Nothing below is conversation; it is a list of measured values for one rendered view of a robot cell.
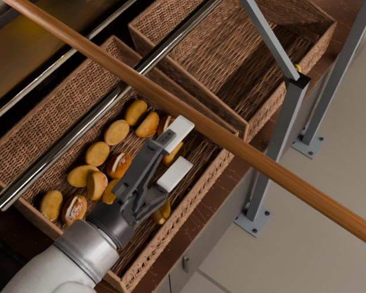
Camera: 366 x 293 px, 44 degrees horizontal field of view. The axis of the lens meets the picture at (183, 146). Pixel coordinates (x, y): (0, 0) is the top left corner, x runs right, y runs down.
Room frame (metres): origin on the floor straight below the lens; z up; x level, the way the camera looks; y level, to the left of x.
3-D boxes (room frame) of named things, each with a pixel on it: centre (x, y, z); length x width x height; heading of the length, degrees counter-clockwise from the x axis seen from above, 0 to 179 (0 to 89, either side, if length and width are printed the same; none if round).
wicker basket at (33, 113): (0.63, 0.18, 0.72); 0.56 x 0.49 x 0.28; 144
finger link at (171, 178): (0.37, 0.01, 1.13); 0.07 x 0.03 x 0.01; 141
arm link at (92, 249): (0.21, 0.14, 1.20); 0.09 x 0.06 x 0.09; 51
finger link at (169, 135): (0.35, 0.03, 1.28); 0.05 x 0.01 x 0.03; 141
